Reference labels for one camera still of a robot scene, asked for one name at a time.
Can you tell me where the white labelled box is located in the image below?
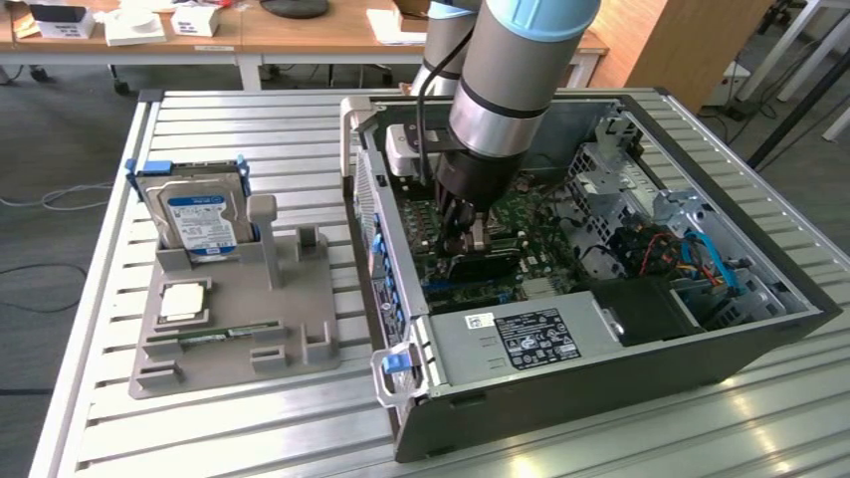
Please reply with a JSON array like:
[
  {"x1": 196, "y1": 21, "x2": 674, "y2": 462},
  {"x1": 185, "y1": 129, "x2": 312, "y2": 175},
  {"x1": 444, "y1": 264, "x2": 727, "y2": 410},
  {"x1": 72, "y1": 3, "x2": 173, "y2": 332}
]
[{"x1": 169, "y1": 4, "x2": 224, "y2": 38}]

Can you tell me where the white floor cable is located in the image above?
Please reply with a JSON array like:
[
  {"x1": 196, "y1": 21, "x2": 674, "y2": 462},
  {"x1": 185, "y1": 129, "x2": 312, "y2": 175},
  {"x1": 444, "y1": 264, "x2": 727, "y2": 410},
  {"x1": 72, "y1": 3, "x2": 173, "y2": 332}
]
[{"x1": 0, "y1": 181, "x2": 116, "y2": 210}]

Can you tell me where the white box red dot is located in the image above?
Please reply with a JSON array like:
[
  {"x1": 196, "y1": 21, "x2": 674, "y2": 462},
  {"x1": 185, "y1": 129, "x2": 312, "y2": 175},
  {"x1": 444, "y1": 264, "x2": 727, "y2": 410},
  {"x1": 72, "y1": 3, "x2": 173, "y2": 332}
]
[{"x1": 703, "y1": 59, "x2": 752, "y2": 109}]

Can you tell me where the grey power supply unit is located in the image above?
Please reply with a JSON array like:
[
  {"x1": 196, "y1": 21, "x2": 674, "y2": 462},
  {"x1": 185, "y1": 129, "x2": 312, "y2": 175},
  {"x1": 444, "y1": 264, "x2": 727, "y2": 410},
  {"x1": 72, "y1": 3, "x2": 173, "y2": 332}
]
[{"x1": 424, "y1": 291, "x2": 623, "y2": 388}]

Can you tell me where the black round stand base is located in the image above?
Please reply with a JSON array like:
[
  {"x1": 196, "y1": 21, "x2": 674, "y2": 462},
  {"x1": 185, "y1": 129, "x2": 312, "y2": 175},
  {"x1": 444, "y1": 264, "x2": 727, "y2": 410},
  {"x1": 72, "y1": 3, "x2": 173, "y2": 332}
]
[{"x1": 257, "y1": 0, "x2": 331, "y2": 20}]

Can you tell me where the black NVIDIA graphics card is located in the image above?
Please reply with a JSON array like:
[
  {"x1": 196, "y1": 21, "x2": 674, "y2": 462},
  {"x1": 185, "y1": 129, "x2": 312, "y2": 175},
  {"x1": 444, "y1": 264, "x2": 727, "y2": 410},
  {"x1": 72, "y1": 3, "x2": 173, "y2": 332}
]
[{"x1": 441, "y1": 250, "x2": 520, "y2": 281}]

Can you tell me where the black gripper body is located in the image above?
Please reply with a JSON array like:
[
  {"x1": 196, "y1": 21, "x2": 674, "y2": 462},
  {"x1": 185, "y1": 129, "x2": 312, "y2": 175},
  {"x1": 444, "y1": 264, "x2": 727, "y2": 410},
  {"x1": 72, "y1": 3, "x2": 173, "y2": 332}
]
[{"x1": 433, "y1": 150, "x2": 525, "y2": 213}]

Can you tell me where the blue SATA wire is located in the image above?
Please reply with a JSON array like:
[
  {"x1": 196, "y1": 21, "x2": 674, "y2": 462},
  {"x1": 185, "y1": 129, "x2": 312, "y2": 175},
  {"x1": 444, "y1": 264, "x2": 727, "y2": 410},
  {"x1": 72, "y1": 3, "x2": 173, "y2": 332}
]
[{"x1": 682, "y1": 230, "x2": 743, "y2": 300}]

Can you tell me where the black floor cable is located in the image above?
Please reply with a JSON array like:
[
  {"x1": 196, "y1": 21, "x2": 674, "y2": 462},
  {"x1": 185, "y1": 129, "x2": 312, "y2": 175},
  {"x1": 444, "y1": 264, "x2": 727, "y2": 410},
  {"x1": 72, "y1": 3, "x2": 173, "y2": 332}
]
[{"x1": 0, "y1": 263, "x2": 85, "y2": 280}]

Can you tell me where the long black expansion slot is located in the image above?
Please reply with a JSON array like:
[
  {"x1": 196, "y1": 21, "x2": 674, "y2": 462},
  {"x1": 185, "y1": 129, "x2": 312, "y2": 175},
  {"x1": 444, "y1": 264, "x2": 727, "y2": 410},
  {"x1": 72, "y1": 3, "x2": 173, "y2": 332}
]
[
  {"x1": 427, "y1": 290, "x2": 509, "y2": 300},
  {"x1": 428, "y1": 297, "x2": 511, "y2": 308}
]

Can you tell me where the white box black top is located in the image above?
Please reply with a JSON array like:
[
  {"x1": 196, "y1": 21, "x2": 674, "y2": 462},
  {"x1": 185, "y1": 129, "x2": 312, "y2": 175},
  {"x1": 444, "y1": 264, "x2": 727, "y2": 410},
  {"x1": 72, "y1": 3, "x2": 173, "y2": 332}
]
[{"x1": 30, "y1": 3, "x2": 98, "y2": 39}]

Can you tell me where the open black PC case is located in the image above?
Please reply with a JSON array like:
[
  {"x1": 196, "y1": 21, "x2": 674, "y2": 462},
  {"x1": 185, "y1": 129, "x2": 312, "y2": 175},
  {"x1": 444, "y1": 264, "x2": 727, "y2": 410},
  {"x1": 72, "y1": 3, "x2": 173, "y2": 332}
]
[{"x1": 337, "y1": 93, "x2": 844, "y2": 464}]

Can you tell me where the white round device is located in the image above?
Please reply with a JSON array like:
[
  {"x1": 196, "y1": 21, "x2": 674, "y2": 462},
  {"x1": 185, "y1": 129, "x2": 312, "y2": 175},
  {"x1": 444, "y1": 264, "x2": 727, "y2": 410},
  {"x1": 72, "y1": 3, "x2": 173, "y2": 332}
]
[{"x1": 116, "y1": 0, "x2": 160, "y2": 24}]

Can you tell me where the white flat box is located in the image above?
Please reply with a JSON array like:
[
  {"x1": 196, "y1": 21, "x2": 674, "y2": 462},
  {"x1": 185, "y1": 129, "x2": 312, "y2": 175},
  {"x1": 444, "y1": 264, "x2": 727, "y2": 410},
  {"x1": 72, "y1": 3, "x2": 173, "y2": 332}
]
[{"x1": 104, "y1": 17, "x2": 167, "y2": 48}]

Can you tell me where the clean silver CPU chip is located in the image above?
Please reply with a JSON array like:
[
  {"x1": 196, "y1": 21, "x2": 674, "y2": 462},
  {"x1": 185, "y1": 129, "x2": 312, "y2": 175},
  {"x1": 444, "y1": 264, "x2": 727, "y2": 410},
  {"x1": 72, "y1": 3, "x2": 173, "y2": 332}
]
[{"x1": 157, "y1": 284, "x2": 211, "y2": 323}]

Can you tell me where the white booklet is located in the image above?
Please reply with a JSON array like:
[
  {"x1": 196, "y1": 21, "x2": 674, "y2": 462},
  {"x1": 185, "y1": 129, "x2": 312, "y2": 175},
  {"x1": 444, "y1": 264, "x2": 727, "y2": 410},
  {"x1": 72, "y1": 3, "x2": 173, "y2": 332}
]
[{"x1": 365, "y1": 8, "x2": 427, "y2": 47}]

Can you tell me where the grey plastic parts rack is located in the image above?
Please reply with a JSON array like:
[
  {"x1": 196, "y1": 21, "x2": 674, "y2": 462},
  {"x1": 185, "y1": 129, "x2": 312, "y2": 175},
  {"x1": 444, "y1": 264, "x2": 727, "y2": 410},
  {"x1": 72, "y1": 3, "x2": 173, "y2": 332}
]
[{"x1": 129, "y1": 193, "x2": 344, "y2": 400}]

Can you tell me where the red power wire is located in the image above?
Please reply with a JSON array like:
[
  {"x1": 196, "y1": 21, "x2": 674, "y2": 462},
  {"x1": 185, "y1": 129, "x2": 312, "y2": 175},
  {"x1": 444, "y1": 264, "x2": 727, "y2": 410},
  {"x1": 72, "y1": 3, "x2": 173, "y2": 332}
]
[{"x1": 639, "y1": 232, "x2": 680, "y2": 274}]

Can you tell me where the hard disk with blue caddy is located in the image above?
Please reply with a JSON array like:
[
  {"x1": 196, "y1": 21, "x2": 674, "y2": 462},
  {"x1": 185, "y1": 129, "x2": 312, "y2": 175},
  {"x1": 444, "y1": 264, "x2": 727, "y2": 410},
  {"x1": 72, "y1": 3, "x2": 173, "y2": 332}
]
[{"x1": 124, "y1": 154, "x2": 257, "y2": 264}]

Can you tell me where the black plastic shroud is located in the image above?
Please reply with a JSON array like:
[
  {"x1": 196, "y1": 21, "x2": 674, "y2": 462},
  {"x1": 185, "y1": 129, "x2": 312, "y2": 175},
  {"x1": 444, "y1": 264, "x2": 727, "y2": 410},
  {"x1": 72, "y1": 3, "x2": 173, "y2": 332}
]
[{"x1": 588, "y1": 278, "x2": 707, "y2": 349}]

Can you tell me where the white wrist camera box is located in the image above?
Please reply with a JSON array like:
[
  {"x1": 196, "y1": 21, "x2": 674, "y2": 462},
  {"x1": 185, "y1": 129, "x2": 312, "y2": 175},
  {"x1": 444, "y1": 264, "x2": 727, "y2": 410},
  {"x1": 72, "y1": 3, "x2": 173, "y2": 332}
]
[{"x1": 383, "y1": 122, "x2": 459, "y2": 179}]

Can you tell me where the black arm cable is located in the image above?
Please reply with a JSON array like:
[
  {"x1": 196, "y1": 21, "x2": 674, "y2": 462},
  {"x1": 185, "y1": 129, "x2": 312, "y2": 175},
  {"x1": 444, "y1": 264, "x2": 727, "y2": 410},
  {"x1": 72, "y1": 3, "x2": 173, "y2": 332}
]
[{"x1": 415, "y1": 29, "x2": 476, "y2": 186}]

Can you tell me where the white table frame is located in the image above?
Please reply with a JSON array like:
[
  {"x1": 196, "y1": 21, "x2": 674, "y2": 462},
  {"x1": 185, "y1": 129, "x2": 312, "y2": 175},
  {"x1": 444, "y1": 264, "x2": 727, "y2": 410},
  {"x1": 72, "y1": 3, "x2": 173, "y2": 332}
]
[{"x1": 732, "y1": 0, "x2": 850, "y2": 143}]

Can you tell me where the black metal stand leg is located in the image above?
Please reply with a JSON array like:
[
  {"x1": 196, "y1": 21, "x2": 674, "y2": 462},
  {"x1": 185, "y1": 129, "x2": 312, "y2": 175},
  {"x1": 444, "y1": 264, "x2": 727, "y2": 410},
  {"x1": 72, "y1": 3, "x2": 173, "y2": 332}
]
[{"x1": 746, "y1": 64, "x2": 850, "y2": 170}]

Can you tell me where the green motherboard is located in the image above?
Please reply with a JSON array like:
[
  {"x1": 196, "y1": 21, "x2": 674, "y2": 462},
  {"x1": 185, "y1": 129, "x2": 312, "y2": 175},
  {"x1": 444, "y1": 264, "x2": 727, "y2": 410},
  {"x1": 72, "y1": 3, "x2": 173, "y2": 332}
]
[{"x1": 391, "y1": 171, "x2": 599, "y2": 318}]

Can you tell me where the brown cardboard box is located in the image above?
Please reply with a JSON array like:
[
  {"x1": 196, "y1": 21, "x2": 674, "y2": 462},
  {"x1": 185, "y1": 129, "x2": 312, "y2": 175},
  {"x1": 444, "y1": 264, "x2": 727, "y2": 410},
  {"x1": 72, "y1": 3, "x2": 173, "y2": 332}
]
[{"x1": 391, "y1": 0, "x2": 431, "y2": 32}]

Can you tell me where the wooden desk white frame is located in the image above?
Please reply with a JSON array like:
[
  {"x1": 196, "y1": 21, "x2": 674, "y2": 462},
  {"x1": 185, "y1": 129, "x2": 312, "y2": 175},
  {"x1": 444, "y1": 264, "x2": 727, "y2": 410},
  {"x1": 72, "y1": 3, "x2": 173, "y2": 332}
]
[
  {"x1": 239, "y1": 0, "x2": 611, "y2": 94},
  {"x1": 0, "y1": 0, "x2": 244, "y2": 94}
]

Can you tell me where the wooden cabinet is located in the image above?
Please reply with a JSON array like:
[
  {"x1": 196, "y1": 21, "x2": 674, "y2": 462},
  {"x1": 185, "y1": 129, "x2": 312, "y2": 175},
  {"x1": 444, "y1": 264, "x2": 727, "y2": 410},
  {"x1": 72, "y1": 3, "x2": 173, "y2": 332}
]
[{"x1": 583, "y1": 0, "x2": 776, "y2": 115}]

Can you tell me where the brown paper envelope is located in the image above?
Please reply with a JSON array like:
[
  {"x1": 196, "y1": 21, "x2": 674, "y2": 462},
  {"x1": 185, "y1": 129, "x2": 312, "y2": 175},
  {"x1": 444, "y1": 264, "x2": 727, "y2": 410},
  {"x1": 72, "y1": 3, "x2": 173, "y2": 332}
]
[{"x1": 9, "y1": 5, "x2": 42, "y2": 40}]

